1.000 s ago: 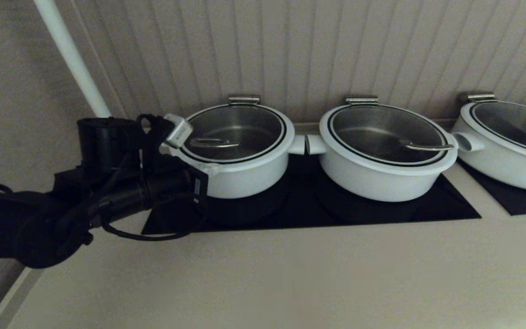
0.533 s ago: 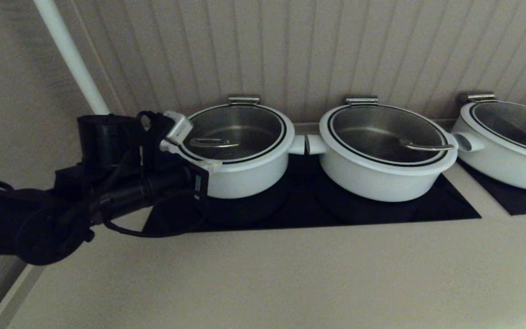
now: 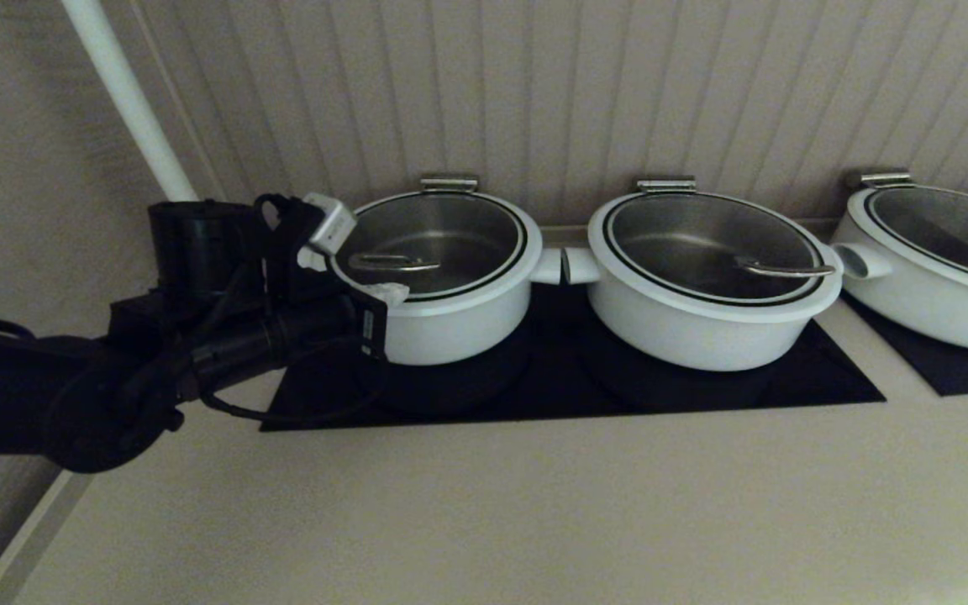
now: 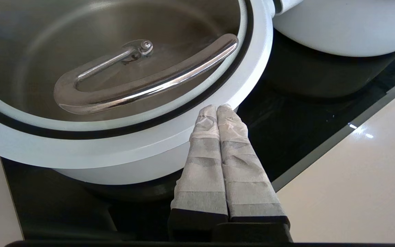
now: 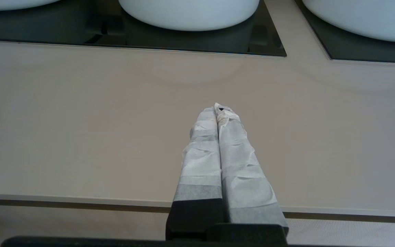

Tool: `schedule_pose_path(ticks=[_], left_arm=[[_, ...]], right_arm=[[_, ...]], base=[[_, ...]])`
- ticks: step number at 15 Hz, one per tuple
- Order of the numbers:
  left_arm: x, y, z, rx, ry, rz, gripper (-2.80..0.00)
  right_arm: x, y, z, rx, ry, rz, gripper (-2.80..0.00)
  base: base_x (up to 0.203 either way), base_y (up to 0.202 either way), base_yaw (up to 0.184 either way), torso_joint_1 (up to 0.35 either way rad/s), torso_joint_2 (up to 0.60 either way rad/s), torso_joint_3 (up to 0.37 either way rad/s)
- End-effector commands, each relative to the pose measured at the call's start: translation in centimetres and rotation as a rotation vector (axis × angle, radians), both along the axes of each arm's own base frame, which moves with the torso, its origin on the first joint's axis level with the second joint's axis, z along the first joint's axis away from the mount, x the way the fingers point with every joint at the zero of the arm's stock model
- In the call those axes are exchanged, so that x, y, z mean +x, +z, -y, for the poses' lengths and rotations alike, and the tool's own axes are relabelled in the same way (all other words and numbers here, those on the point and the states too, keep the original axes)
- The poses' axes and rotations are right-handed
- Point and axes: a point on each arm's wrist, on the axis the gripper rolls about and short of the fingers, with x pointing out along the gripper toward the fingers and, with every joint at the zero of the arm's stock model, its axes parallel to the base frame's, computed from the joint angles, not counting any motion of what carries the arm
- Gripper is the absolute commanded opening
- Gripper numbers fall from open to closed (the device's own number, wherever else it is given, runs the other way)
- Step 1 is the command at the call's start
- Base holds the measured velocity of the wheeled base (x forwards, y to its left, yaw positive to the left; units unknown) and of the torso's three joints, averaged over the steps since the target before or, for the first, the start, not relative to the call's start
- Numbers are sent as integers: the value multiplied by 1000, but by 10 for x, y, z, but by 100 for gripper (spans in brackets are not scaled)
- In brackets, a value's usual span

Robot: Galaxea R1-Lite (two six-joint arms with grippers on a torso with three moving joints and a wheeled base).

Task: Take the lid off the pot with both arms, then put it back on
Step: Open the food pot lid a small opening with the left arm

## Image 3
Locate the stainless steel inner pan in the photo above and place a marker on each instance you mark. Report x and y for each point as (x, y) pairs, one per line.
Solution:
(459, 227)

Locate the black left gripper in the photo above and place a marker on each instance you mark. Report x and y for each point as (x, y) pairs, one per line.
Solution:
(299, 336)

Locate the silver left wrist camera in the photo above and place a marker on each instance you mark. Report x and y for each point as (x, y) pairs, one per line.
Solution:
(331, 223)

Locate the chrome lid hinge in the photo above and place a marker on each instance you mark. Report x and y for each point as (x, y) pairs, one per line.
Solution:
(449, 183)
(883, 179)
(665, 186)

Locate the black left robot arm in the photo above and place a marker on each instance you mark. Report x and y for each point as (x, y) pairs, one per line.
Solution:
(30, 395)

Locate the wide black glass cooktop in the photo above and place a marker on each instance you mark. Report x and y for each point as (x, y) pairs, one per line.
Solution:
(551, 395)

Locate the white round pole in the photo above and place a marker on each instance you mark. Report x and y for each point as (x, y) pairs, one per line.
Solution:
(131, 92)

